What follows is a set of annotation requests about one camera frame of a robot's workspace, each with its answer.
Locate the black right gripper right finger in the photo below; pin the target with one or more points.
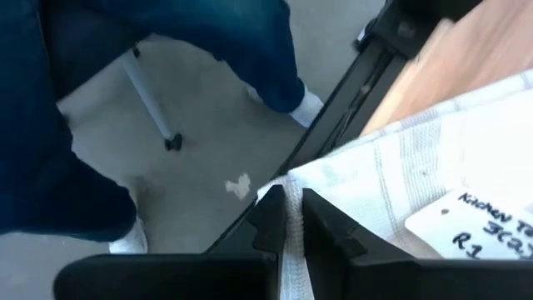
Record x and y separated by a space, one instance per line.
333 233

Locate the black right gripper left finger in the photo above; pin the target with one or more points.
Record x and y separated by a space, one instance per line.
266 233

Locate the white plaid kitchen towel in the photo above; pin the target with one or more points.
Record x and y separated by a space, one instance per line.
395 166

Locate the white floor scrap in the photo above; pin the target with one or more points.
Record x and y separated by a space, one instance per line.
238 186

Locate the white handwritten label tag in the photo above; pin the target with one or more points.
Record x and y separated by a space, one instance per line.
458 225

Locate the person's white shoe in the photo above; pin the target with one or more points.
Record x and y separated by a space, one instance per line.
133 241
308 110

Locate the chair leg with caster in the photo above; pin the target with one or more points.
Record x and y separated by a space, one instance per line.
145 96

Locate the person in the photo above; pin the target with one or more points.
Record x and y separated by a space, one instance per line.
41 125

